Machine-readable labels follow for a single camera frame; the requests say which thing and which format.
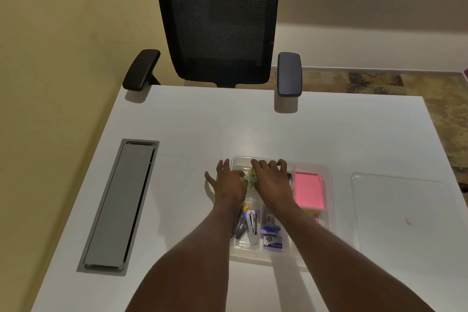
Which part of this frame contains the bundle of pens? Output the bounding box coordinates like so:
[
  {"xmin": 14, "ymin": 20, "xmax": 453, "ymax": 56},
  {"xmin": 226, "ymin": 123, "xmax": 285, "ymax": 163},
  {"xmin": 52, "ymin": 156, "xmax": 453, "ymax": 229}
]
[{"xmin": 231, "ymin": 205, "xmax": 250, "ymax": 240}]

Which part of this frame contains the pink sticky notes pad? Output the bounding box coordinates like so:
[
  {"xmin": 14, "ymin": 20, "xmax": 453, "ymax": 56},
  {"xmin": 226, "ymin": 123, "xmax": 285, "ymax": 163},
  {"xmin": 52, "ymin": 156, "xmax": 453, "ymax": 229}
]
[{"xmin": 295, "ymin": 172, "xmax": 325, "ymax": 210}]

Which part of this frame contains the person's right hand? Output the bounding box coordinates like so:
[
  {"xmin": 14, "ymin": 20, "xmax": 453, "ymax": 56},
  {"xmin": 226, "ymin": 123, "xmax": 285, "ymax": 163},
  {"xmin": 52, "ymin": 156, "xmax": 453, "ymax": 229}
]
[{"xmin": 250, "ymin": 158, "xmax": 295, "ymax": 208}]

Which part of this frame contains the white and blue stapler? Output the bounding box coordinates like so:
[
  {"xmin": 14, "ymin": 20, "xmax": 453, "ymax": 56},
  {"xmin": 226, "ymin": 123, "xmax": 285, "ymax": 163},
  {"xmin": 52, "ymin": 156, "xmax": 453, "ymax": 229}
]
[{"xmin": 247, "ymin": 212, "xmax": 260, "ymax": 246}]

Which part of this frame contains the person's left hand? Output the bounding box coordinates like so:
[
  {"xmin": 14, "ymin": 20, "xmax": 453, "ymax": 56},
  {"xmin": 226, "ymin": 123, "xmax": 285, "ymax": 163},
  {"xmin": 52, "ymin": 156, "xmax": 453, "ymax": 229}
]
[{"xmin": 204, "ymin": 159, "xmax": 248, "ymax": 207}]

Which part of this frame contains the person's left forearm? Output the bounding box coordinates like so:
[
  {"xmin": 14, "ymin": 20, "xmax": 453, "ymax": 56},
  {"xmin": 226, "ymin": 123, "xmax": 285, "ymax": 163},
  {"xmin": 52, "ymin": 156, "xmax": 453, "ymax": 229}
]
[{"xmin": 125, "ymin": 201, "xmax": 243, "ymax": 312}]

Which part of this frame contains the clear plastic tray lid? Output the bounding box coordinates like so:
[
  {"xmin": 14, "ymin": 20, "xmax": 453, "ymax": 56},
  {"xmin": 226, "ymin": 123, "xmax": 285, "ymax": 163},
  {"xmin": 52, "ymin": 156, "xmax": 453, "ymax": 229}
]
[{"xmin": 351, "ymin": 172, "xmax": 468, "ymax": 263}]

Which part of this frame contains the black mesh office chair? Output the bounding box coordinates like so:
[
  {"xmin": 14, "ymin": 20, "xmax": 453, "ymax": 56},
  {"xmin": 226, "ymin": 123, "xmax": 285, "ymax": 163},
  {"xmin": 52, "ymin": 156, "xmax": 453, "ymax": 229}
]
[{"xmin": 122, "ymin": 0, "xmax": 303, "ymax": 98}]

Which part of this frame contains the grey desk cable tray cover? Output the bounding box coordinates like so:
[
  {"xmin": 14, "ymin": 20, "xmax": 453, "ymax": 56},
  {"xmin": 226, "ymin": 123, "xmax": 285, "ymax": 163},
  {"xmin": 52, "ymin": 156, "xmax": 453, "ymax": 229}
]
[{"xmin": 76, "ymin": 139, "xmax": 160, "ymax": 277}]

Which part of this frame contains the person's right forearm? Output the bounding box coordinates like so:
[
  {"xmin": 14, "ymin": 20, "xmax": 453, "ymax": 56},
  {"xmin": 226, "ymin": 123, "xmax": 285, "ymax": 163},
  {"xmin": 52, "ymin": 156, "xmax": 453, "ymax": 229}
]
[{"xmin": 264, "ymin": 201, "xmax": 436, "ymax": 312}]

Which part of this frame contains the clear plastic organizer tray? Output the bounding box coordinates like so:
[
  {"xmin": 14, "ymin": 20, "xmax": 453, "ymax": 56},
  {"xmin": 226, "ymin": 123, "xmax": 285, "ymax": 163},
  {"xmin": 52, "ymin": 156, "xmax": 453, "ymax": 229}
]
[{"xmin": 230, "ymin": 156, "xmax": 337, "ymax": 269}]

